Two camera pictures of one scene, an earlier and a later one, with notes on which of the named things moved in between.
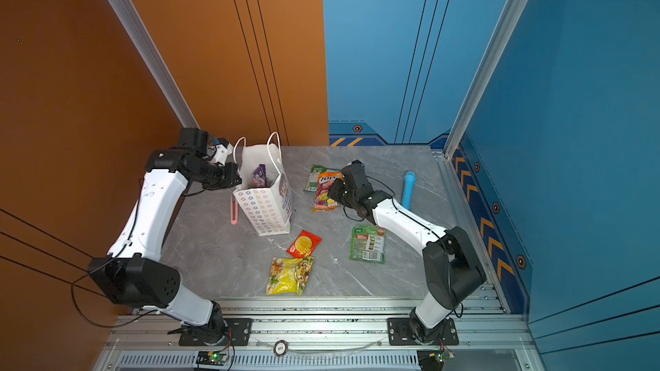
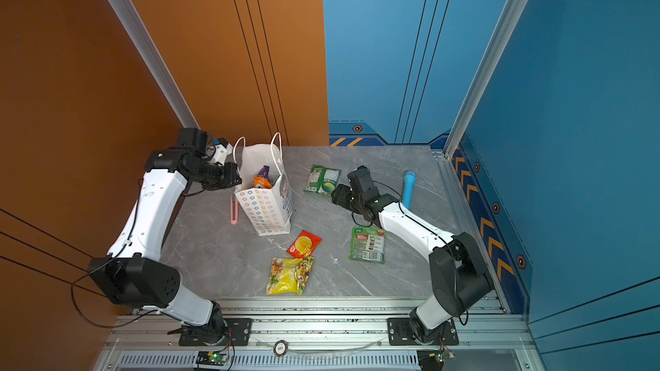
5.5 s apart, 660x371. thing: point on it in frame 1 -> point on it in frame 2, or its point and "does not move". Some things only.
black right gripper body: (341, 195) does not move
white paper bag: (263, 192) does not move
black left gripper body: (216, 178) does not move
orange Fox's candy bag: (321, 197) -> (261, 183)
